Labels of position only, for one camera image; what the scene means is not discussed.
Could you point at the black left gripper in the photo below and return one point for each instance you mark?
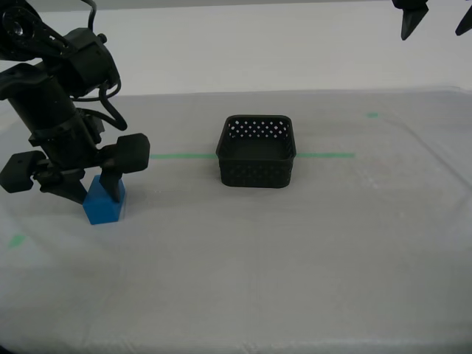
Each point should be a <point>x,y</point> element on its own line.
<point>68,151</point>

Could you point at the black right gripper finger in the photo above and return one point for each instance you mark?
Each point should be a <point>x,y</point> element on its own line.
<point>466,23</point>
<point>411,14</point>

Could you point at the blue rectangular block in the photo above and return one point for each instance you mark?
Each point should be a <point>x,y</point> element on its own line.
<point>103,212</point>

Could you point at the black plastic lattice basket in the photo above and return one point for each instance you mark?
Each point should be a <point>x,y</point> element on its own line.
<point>254,173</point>

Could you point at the small green tape square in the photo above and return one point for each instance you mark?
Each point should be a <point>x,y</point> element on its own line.
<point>372,115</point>
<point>16,240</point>

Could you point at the long green tape strip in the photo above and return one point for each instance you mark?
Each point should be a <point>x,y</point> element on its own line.
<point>184,156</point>

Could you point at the white table cover sheet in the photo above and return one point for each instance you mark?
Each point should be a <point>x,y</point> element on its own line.
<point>258,258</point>

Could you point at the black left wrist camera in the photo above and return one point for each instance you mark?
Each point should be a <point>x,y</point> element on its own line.
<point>94,127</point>

